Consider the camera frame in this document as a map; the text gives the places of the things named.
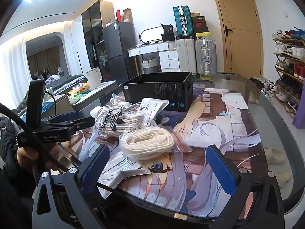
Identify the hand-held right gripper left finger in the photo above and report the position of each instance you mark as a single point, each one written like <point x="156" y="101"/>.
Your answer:
<point x="95" y="169"/>

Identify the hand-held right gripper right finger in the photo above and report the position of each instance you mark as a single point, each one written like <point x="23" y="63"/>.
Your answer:
<point x="220" y="169"/>

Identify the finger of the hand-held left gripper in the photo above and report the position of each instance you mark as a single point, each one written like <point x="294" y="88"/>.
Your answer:
<point x="87" y="122"/>
<point x="70" y="116"/>

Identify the white printed sachet packet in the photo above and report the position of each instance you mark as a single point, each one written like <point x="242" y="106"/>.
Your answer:
<point x="116" y="171"/>

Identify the clear bag of white laces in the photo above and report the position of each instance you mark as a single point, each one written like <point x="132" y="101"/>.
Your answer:
<point x="119" y="121"/>

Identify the black cardboard box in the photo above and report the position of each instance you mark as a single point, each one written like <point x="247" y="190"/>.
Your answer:
<point x="157" y="90"/>

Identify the person's left forearm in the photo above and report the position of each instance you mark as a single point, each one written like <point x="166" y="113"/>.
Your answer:
<point x="14" y="200"/>

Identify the person's left hand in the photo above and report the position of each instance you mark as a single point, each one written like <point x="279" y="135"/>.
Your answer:
<point x="25" y="155"/>

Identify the green plastic bag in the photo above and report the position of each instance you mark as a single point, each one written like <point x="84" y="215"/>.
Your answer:
<point x="79" y="96"/>

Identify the yellow plastic bag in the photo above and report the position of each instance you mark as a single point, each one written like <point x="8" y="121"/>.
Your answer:
<point x="75" y="91"/>

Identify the grey side cabinet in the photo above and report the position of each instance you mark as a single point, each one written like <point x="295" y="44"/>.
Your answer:
<point x="100" y="91"/>

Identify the bed with dark blanket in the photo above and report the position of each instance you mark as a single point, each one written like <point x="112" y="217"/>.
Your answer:
<point x="69" y="81"/>

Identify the white curtain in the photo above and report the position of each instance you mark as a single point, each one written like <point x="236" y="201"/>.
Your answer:
<point x="12" y="71"/>

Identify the white sock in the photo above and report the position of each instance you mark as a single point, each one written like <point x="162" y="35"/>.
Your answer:
<point x="118" y="99"/>

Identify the printed desk mat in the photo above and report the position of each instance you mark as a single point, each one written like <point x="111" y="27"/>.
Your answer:
<point x="214" y="128"/>

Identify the brown curtain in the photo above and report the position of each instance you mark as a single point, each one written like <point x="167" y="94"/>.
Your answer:
<point x="45" y="59"/>

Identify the white electric kettle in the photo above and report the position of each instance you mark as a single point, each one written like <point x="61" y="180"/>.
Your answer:
<point x="93" y="77"/>

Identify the beige slipper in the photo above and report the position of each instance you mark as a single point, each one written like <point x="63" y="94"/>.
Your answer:
<point x="275" y="156"/>
<point x="284" y="179"/>

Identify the dark grey fridge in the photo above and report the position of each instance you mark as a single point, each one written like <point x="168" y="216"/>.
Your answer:
<point x="119" y="45"/>

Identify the woven laundry basket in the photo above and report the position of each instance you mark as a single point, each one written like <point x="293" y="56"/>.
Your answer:
<point x="150" y="65"/>

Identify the black glass cabinet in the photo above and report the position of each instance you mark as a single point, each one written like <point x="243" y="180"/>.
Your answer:
<point x="91" y="28"/>

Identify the purple cloth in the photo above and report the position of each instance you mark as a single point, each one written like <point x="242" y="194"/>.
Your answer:
<point x="299" y="120"/>

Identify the group of sneakers on floor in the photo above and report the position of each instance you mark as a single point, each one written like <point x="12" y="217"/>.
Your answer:
<point x="264" y="85"/>

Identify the white desk with drawers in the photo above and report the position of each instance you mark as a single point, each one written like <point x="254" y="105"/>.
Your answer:
<point x="169" y="57"/>

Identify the oval mirror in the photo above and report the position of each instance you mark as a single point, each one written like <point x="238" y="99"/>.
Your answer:
<point x="152" y="33"/>

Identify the silver suitcase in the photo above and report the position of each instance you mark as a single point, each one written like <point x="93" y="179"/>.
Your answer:
<point x="206" y="57"/>

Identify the open cardboard box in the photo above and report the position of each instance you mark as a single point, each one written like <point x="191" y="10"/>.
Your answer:
<point x="127" y="16"/>

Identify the white suitcase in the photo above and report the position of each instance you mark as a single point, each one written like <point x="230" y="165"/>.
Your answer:
<point x="185" y="56"/>

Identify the black bag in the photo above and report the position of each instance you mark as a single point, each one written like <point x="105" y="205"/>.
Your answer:
<point x="168" y="34"/>

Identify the wooden shoe rack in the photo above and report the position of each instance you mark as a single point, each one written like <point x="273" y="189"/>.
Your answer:
<point x="289" y="57"/>

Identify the black and yellow shoe box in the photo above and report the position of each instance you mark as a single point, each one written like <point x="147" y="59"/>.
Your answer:
<point x="203" y="35"/>

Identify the teal suitcase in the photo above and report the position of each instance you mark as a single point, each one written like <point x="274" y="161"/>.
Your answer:
<point x="183" y="21"/>

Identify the wooden door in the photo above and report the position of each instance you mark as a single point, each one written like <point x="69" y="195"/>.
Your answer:
<point x="238" y="28"/>

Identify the black shoe box red logo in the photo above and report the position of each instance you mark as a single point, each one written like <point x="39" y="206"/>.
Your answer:
<point x="200" y="27"/>

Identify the brown shoe box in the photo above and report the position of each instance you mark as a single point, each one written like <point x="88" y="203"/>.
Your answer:
<point x="197" y="14"/>

